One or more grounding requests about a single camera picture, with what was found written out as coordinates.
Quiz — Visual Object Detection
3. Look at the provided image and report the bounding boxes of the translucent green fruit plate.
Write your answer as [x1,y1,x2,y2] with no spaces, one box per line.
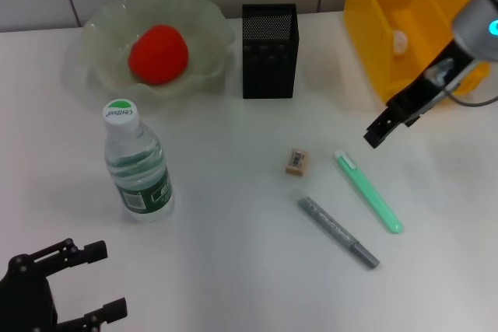
[79,0,237,99]

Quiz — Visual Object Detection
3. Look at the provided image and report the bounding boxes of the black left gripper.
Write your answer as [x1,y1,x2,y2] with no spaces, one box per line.
[0,237,128,332]

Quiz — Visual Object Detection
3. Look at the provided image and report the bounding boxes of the right arm wrist cable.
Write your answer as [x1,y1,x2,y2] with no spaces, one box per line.
[426,58,498,108]

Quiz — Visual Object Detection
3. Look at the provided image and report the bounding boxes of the grey glitter marker pen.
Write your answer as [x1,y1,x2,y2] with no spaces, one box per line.
[289,190,381,270]

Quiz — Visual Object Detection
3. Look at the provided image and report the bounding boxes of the clear water bottle green label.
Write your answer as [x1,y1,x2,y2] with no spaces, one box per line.
[103,98,175,224]

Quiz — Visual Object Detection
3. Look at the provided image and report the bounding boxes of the beige eraser with barcode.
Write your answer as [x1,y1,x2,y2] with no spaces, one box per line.
[285,148,310,176]

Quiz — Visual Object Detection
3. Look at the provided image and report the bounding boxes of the white paper ball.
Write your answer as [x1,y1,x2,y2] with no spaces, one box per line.
[392,29,410,55]

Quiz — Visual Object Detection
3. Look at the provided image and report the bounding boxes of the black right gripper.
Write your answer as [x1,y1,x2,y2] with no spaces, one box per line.
[363,39,480,149]

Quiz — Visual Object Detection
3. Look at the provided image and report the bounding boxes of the red tomato toy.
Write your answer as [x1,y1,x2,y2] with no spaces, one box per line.
[128,24,190,85]

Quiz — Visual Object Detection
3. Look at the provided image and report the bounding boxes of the black mesh pen holder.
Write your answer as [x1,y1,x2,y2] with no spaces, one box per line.
[241,3,299,100]

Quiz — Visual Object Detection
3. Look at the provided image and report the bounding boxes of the green pen with white clip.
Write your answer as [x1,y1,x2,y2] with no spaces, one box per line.
[333,149,405,235]

